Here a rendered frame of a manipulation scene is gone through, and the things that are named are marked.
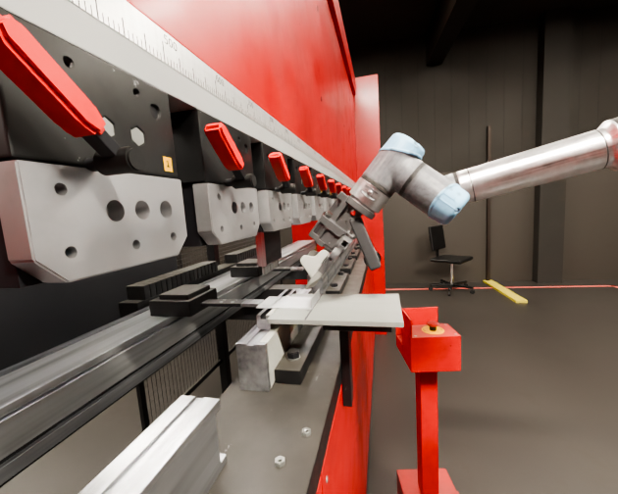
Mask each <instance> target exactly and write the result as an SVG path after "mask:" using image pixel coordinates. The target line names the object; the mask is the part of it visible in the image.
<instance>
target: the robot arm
mask: <svg viewBox="0 0 618 494"><path fill-rule="evenodd" d="M424 154H425V151H424V149H423V148H422V146H421V145H420V144H419V143H417V142H416V141H415V140H413V139H412V138H410V137H409V136H407V135H405V134H403V133H395V134H393V135H392V136H391V138H390V139H389V140H388V141H387V143H386V144H385V145H384V146H383V148H381V149H380V150H379V153H378V154H377V156H376V157H375V158H374V160H373V161H372V163H371V164H370V165H369V167H368V168H367V169H366V170H365V171H364V172H363V174H362V175H361V177H360V178H359V179H358V181H357V182H356V183H355V185H354V186H353V187H352V189H351V190H350V191H349V193H350V194H351V195H350V196H349V195H348V196H347V195H346V194H345V193H343V192H341V191H340V193H339V194H338V195H337V199H336V200H335V202H334V203H333V204H332V206H331V207H330V209H329V210H328V211H326V212H323V213H322V215H321V217H320V219H319V220H318V221H317V223H316V224H315V226H314V227H313V228H312V230H311V231H310V233H309V234H308V235H309V236H310V237H311V238H313V239H314V240H315V242H316V243H317V244H318V245H320V246H321V247H323V246H324V247H325V248H324V249H323V250H321V251H320V252H317V251H313V250H312V251H310V252H309V254H308V256H307V255H304V256H303V257H302V258H301V259H300V264H301V265H302V267H303V268H304V269H305V270H306V271H307V272H308V274H309V275H310V276H311V279H310V281H309V282H308V283H307V285H306V286H305V287H304V288H305V289H309V288H311V287H314V286H315V285H316V284H317V283H318V281H319V280H320V279H321V278H322V277H323V275H324V274H325V273H326V271H327V270H328V269H329V268H330V266H331V265H332V264H333V262H334V261H335V260H336V258H337V257H338V256H341V255H342V253H343V252H344V251H345V249H346V248H347V247H348V246H349V244H350V243H351V242H352V241H353V239H357V241H358V243H359V246H360V248H361V250H362V253H363V255H364V263H365V264H366V266H368V267H369V269H370V270H371V271H373V270H376V269H378V268H380V267H381V259H382V258H381V255H380V253H379V252H377V251H376V250H375V248H374V245H373V243H372V241H371V238H370V236H369V234H368V231H367V229H366V227H365V225H364V223H363V220H362V218H361V216H362V215H364V216H365V217H367V218H369V219H370V220H372V219H373V218H374V216H375V213H377V214H378V213H379V212H380V210H381V209H382V208H383V206H384V205H385V204H386V202H387V201H388V200H389V198H390V197H391V196H392V195H393V194H394V192H396V193H398V195H400V196H401V197H403V198H404V199H405V200H407V201H408V202H410V203H411V204H412V205H414V206H415V207H417V208H418V209H419V210H421V211H422V212H424V213H425V214H426V215H428V216H429V218H430V219H432V220H435V221H437V222H439V223H440V224H448V223H450V222H451V221H452V220H453V219H454V218H455V216H456V215H457V214H458V213H459V212H460V211H461V210H462V208H463V207H464V206H465V205H466V204H468V203H472V202H476V201H480V200H483V199H487V198H490V197H494V196H498V195H502V194H506V193H510V192H514V191H518V190H522V189H525V188H529V187H533V186H537V185H541V184H545V183H549V182H553V181H556V180H560V179H564V178H567V177H571V176H575V175H579V174H583V173H590V172H594V171H598V170H602V169H610V170H612V171H618V118H615V119H611V120H608V121H605V122H603V123H602V124H601V125H600V126H599V128H598V129H595V130H592V131H589V132H585V133H582V134H579V135H576V136H572V137H569V138H566V139H563V140H559V141H556V142H553V143H549V144H546V145H543V146H541V147H537V148H534V149H531V150H528V151H524V152H521V153H518V154H514V155H511V156H508V157H505V158H501V159H498V160H495V161H491V162H488V163H485V164H482V165H478V166H475V167H472V168H470V169H466V170H463V171H460V172H456V173H450V174H447V175H442V174H440V173H438V172H437V171H435V170H434V169H432V168H431V167H429V166H428V165H426V164H425V163H424V162H423V161H421V160H422V157H423V156H424ZM352 210H354V211H355V215H354V216H352V215H351V214H350V212H351V211H352ZM330 253H331V254H330Z"/></svg>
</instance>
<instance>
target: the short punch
mask: <svg viewBox="0 0 618 494"><path fill-rule="evenodd" d="M255 240H256V251H257V263H258V266H259V267H262V274H263V275H265V274H266V273H268V272H270V271H272V270H274V269H275V268H277V267H278V266H279V259H280V258H281V257H282V247H281V235H280V231H279V230H276V231H263V232H257V235H256V236H255Z"/></svg>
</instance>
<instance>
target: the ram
mask: <svg viewBox="0 0 618 494"><path fill-rule="evenodd" d="M126 1H127V2H129V3H130V4H131V5H132V6H133V7H134V8H135V9H137V10H138V11H139V12H140V13H142V14H143V15H144V16H145V17H147V18H148V19H149V20H150V21H152V22H153V23H154V24H155V25H157V26H158V27H159V28H161V29H162V30H164V31H165V32H166V33H168V34H169V35H170V36H171V37H172V38H173V39H175V40H176V41H177V42H178V43H180V44H181V45H182V46H183V47H185V48H186V49H187V50H188V51H190V52H191V53H192V54H193V55H195V56H196V57H197V58H198V59H200V60H201V61H202V62H203V63H205V64H206V65H207V66H209V67H210V68H211V69H212V70H214V71H215V72H216V73H217V74H219V75H220V76H221V77H223V78H224V79H225V80H226V81H228V82H229V83H230V84H231V85H233V86H234V87H235V88H236V89H238V90H239V91H240V92H242V93H243V94H244V95H245V96H247V97H248V98H249V99H250V100H252V101H253V102H254V103H255V104H257V105H258V106H259V107H260V108H262V109H263V110H264V111H265V112H267V113H268V114H269V115H270V116H272V117H273V118H274V119H275V120H277V121H278V122H279V123H281V124H282V125H283V126H285V127H286V128H287V129H288V130H290V131H291V132H292V133H293V134H295V135H296V136H297V137H298V138H300V139H301V140H302V141H303V142H305V143H306V144H307V145H308V146H310V147H311V148H312V149H314V150H315V151H316V152H317V153H319V154H320V155H321V156H322V157H324V158H325V159H326V160H327V161H329V162H330V163H331V164H332V165H334V166H335V167H336V168H337V169H339V170H340V171H341V172H342V173H344V174H345V175H347V176H348V177H349V178H350V179H352V180H353V181H354V182H355V183H356V182H357V167H356V144H355V122H354V100H353V95H352V91H351V87H350V83H349V80H348V76H347V72H346V69H345V65H344V61H343V59H342V55H341V51H340V47H339V44H338V40H337V36H336V33H335V26H334V22H333V19H332V15H331V11H330V8H329V4H328V0H126ZM0 7H1V8H3V9H4V10H6V11H8V12H10V13H12V14H14V15H16V16H18V17H20V18H22V19H24V20H26V21H28V22H30V23H32V24H34V25H36V26H38V27H40V28H42V29H44V30H46V31H48V32H50V33H52V34H54V35H56V36H58V37H60V38H62V39H64V40H65V41H67V42H69V43H71V44H73V45H75V46H76V47H78V48H80V49H82V50H84V51H86V52H88V53H90V54H92V55H94V56H96V57H97V58H99V59H101V60H103V61H105V62H107V63H109V64H111V65H113V66H115V67H117V68H119V69H121V70H123V71H125V72H127V73H128V74H131V75H133V76H135V77H137V78H139V79H141V80H143V81H145V82H147V83H149V84H151V85H153V86H155V87H157V88H158V89H160V90H162V91H164V92H166V93H167V94H168V97H169V105H170V113H176V112H182V111H188V110H194V109H198V110H200V111H202V112H204V113H206V114H208V115H210V116H212V117H214V118H216V119H218V120H220V121H221V122H223V123H225V124H228V125H230V126H232V127H234V128H236V129H238V130H240V131H242V132H244V133H246V134H248V135H250V141H251V143H257V142H263V143H265V144H267V145H269V146H271V147H273V148H275V149H277V150H279V151H281V152H282V153H284V154H286V155H287V158H288V159H290V158H293V159H295V160H297V161H299V162H301V163H303V164H305V165H307V166H308V168H312V169H314V170H316V171H318V172H320V173H323V174H325V175H327V176H329V177H330V178H333V179H335V180H337V181H339V182H341V183H342V184H344V185H346V186H348V187H350V188H352V187H353V186H354V185H352V184H351V183H349V182H348V181H346V180H345V179H343V178H342V177H340V176H339V175H337V174H336V173H333V172H332V171H330V170H329V169H327V168H326V167H324V166H323V165H321V164H320V163H318V162H317V161H315V160H314V159H312V158H310V157H309V156H307V155H306V154H304V153H303V152H301V151H300V150H298V149H297V148H295V147H294V146H292V145H291V144H289V143H287V142H286V141H284V140H283V139H281V138H280V137H278V136H277V135H275V134H274V133H272V132H271V131H269V130H268V129H266V128H264V127H263V126H261V125H260V124H258V123H256V122H255V121H253V120H252V119H250V118H249V117H247V116H246V115H244V114H243V113H242V112H240V111H239V110H237V109H236V108H234V107H233V106H231V105H230V104H228V103H227V102H225V101H224V100H222V99H220V98H219V97H217V96H216V95H214V94H213V93H211V92H210V91H208V90H207V89H205V88H204V87H202V86H201V85H199V84H197V83H196V82H194V81H193V80H191V79H190V78H188V77H187V76H185V75H184V74H182V73H180V72H178V71H177V70H175V69H174V68H172V67H171V66H169V65H168V64H166V63H165V62H163V61H162V60H160V59H159V58H157V57H155V56H154V55H152V54H151V53H149V52H148V51H146V50H145V49H143V48H142V47H140V46H139V45H137V44H136V43H134V42H132V41H131V40H129V39H128V38H126V37H125V36H123V35H122V34H120V33H119V32H117V31H116V30H114V29H113V28H111V27H109V26H108V25H106V24H104V23H103V22H101V21H100V20H98V19H97V18H95V17H94V16H92V15H91V14H89V13H87V12H86V11H85V10H84V9H82V8H81V7H79V6H78V5H76V4H75V3H73V2H72V1H70V0H0Z"/></svg>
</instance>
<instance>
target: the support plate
mask: <svg viewBox="0 0 618 494"><path fill-rule="evenodd" d="M313 296H314V294H291V295H290V296H289V297H313ZM307 310H311V309H276V310H275V311H274V312H273V313H272V314H271V315H270V316H269V317H268V318H267V323H278V324H313V325H347V326H381V327H404V321H403V316H402V311H401V306H400V300H399V295H398V294H323V295H322V297H321V298H320V300H319V301H318V303H317V304H316V306H315V307H314V309H313V310H312V312H311V313H310V315H309V316H308V318H307V319H306V320H305V318H306V316H307V315H308V313H309V312H310V311H307Z"/></svg>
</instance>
